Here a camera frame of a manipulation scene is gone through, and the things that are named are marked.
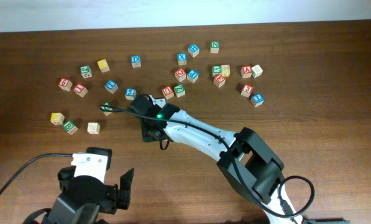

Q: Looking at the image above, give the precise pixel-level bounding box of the red 6 block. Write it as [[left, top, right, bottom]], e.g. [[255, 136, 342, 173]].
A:
[[58, 78, 73, 91]]

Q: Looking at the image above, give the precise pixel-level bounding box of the green b block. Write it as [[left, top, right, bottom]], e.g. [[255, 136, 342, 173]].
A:
[[63, 120, 78, 134], [99, 102, 113, 116]]

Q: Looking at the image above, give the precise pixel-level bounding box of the green V block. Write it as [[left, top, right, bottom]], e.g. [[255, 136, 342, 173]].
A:
[[212, 65, 222, 77]]

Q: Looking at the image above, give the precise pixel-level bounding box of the plain wooden block right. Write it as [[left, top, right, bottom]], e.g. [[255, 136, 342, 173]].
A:
[[252, 65, 263, 78]]

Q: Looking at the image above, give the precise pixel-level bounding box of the blue 5 block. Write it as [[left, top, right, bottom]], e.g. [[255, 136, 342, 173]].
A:
[[125, 88, 137, 100]]

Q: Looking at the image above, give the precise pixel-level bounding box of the green B block upper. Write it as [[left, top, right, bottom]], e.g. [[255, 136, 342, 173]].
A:
[[99, 102, 113, 116]]

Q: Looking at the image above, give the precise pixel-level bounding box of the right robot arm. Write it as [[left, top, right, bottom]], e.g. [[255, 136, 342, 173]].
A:
[[129, 95, 304, 223]]

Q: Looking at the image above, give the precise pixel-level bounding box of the red E block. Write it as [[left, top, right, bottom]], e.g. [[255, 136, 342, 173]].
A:
[[213, 73, 226, 88]]

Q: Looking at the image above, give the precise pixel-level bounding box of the green B block lower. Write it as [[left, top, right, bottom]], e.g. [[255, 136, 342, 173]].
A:
[[63, 120, 78, 134]]

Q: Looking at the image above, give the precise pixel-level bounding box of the green Z block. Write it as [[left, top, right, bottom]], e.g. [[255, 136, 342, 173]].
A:
[[173, 84, 186, 98]]

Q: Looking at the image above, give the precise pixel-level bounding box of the red U block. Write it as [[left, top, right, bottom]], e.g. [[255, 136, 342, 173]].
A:
[[162, 86, 174, 100]]

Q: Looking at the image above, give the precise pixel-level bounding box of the blue I block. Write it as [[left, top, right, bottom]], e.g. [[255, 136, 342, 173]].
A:
[[250, 93, 264, 107]]

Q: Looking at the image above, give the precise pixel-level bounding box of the green C block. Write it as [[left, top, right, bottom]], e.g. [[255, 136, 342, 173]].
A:
[[80, 65, 92, 78]]

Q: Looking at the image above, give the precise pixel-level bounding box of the red A block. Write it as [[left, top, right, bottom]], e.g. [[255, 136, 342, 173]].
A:
[[240, 65, 253, 78]]

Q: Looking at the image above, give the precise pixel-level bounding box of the blue T block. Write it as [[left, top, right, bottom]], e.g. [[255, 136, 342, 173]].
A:
[[104, 80, 119, 94]]

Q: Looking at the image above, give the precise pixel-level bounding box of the plain wooden block left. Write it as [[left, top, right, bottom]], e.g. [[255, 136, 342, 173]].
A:
[[87, 123, 101, 134]]

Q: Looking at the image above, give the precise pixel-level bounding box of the yellow edged 8 block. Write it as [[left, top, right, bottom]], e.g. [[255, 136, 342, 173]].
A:
[[221, 65, 231, 77]]

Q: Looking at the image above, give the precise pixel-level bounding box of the red Q block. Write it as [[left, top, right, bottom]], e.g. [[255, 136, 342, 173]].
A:
[[175, 68, 187, 82]]

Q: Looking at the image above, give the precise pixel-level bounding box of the blue P block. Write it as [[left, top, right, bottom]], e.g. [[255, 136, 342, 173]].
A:
[[187, 69, 199, 83]]

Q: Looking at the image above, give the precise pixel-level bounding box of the yellow block top left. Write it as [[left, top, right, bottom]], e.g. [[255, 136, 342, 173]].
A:
[[97, 59, 110, 73]]

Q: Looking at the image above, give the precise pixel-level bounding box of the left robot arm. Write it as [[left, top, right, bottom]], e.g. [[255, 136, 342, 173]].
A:
[[24, 147, 134, 224]]

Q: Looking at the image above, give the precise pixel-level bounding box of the blue H block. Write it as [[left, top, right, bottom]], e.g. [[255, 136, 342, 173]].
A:
[[188, 44, 200, 58]]

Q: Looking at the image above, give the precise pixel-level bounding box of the red I block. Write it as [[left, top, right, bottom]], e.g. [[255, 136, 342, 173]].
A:
[[73, 83, 88, 98]]

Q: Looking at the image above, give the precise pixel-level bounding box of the blue X block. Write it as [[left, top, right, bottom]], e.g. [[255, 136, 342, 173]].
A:
[[177, 53, 187, 66]]

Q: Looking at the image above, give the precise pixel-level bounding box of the yellow W block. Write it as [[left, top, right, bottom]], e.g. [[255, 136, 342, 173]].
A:
[[50, 113, 65, 125]]

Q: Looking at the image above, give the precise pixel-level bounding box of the green N block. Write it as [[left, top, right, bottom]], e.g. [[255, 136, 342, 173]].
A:
[[210, 41, 220, 54]]

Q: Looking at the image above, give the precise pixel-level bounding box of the red 3 block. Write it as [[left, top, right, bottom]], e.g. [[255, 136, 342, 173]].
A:
[[240, 84, 254, 98]]

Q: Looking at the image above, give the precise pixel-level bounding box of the blue D block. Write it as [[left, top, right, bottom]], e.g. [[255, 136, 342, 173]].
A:
[[131, 55, 141, 68]]

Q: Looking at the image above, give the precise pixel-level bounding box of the plain wooden block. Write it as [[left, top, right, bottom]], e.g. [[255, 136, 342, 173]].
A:
[[87, 123, 101, 134], [252, 65, 263, 78]]

